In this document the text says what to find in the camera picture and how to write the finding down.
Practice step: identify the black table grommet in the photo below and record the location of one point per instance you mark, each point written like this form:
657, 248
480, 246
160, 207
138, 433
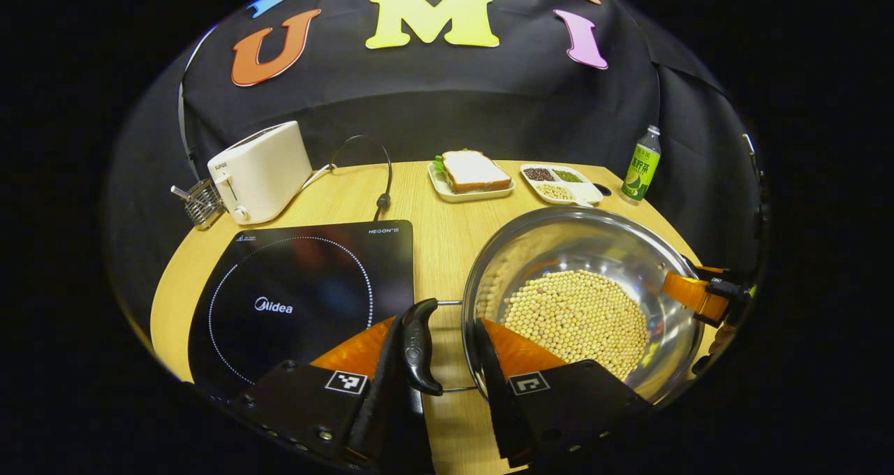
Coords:
603, 189

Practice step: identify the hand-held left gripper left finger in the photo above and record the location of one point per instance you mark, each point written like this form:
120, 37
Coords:
377, 419

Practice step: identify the stainless steel pot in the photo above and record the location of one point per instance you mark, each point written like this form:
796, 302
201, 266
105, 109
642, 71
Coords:
580, 241

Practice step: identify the black induction cooktop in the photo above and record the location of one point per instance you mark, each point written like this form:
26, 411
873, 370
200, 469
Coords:
300, 300

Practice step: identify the white toaster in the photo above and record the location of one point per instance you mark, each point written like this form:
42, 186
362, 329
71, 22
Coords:
265, 171

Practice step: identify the pile of soybeans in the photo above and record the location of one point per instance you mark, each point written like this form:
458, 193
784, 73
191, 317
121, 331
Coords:
580, 318

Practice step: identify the white rectangular plate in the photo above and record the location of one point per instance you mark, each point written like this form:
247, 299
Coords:
461, 195

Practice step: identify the white divided dish with beans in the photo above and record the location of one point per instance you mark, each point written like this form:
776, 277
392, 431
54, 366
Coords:
559, 184

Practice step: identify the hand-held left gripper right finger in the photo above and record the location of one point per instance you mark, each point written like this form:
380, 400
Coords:
492, 391

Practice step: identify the green drink bottle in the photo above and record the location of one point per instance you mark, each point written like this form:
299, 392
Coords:
641, 171

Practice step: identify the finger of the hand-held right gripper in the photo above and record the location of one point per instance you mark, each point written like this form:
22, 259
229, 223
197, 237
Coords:
688, 293

